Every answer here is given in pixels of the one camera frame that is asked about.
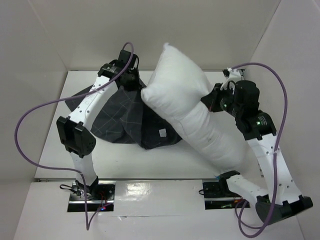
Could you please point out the white pillow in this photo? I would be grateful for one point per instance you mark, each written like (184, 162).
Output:
(174, 92)

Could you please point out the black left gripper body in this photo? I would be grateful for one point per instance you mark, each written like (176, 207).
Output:
(132, 81)

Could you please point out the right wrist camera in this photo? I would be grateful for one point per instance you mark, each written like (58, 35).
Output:
(234, 75)

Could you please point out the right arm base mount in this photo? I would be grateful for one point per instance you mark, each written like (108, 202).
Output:
(217, 198)

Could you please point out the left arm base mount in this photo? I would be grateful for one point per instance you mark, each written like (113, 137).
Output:
(102, 199)

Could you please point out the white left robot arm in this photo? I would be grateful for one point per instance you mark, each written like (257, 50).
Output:
(75, 130)

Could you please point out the dark grey checked pillowcase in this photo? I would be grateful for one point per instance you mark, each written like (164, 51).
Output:
(126, 119)

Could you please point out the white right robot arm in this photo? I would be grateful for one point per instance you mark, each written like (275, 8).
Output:
(281, 199)

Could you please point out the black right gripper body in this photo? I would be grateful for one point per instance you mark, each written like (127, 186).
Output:
(210, 100)

